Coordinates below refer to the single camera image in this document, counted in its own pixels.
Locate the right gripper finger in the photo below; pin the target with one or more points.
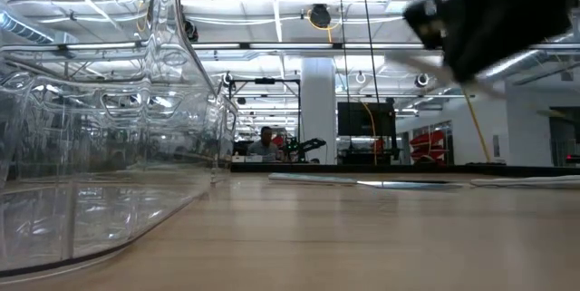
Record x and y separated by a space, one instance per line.
466 60

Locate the teal-patterned knife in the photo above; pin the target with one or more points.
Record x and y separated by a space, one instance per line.
521 181

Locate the green-black background robot arm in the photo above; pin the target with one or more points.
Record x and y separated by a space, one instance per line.
308 143

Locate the black monitor screen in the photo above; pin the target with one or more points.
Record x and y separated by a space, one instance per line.
358 119

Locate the white square column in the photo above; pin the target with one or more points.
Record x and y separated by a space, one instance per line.
318 96

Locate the person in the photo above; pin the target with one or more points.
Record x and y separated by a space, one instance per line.
265 148

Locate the clear plastic tray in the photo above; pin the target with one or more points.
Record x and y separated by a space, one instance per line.
113 218

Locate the silver ceiling duct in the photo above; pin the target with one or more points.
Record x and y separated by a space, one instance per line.
521 68

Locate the white wall notice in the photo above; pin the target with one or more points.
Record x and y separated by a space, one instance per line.
496 146

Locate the black table frame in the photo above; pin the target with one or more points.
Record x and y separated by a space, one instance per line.
408 169

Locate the black background gantry frame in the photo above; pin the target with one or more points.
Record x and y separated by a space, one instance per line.
265 81

